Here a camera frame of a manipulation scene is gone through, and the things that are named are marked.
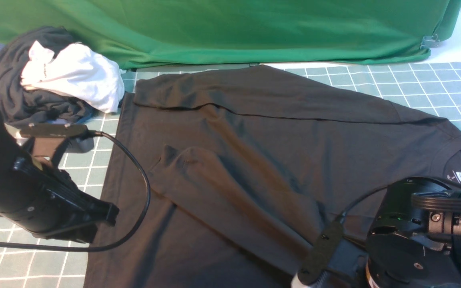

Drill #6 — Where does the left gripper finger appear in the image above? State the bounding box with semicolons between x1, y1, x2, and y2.
34;224;98;244
82;196;120;226

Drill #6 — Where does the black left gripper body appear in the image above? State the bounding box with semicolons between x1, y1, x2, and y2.
0;113;97;236

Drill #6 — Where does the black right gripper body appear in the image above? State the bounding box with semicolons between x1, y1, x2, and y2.
366;178;461;288

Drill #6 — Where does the gray long sleeve shirt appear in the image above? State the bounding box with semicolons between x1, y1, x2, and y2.
84;65;461;288

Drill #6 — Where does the dark gray crumpled shirt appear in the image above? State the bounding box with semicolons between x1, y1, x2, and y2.
0;27;94;129

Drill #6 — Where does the white crumpled shirt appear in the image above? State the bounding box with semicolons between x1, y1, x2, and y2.
20;41;125;113

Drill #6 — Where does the green grid table mat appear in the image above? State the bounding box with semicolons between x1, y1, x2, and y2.
0;60;461;288

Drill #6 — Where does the green backdrop cloth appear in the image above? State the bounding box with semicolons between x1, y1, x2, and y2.
0;0;461;69

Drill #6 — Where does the metal binder clip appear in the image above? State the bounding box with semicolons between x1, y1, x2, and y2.
420;34;441;50

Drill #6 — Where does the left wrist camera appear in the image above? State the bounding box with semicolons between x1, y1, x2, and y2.
19;123;94;154

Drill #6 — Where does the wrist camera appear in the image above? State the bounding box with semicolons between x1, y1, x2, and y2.
19;123;94;154
291;217;369;288

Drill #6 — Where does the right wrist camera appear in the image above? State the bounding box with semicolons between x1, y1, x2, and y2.
291;217;369;288

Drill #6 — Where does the black right camera cable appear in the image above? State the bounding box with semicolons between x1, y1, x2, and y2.
337;176;461;224

